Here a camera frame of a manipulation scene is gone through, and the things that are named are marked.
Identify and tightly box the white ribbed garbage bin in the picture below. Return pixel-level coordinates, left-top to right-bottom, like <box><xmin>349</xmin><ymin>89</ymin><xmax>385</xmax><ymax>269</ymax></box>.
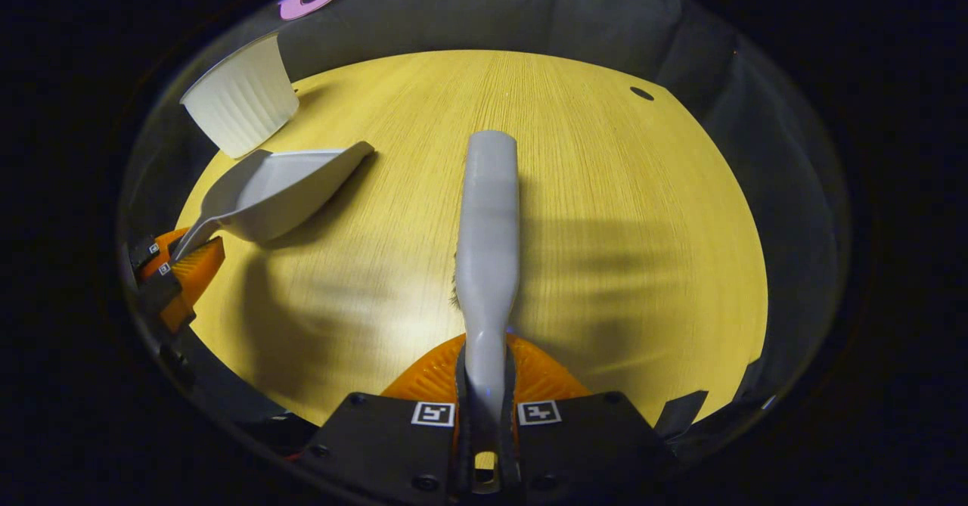
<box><xmin>180</xmin><ymin>33</ymin><xmax>300</xmax><ymax>159</ymax></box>

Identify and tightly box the grey plastic dustpan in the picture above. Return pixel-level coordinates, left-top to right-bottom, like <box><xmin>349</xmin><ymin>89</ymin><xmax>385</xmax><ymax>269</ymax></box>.
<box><xmin>172</xmin><ymin>141</ymin><xmax>376</xmax><ymax>263</ymax></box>

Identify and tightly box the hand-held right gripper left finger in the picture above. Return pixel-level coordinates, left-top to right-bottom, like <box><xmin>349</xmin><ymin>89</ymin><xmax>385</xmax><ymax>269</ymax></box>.
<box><xmin>299</xmin><ymin>334</ymin><xmax>474</xmax><ymax>504</ymax></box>

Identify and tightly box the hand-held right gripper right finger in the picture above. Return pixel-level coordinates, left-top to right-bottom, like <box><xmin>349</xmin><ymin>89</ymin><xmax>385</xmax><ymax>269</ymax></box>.
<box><xmin>505</xmin><ymin>334</ymin><xmax>675</xmax><ymax>495</ymax></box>

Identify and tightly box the yellow wooden desktop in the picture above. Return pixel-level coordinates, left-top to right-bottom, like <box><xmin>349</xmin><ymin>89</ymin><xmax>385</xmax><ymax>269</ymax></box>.
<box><xmin>175</xmin><ymin>49</ymin><xmax>769</xmax><ymax>427</ymax></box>

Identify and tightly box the small grey broom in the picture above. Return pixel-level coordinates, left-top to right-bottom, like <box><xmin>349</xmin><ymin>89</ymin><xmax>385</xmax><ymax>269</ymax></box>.
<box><xmin>451</xmin><ymin>129</ymin><xmax>524</xmax><ymax>495</ymax></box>

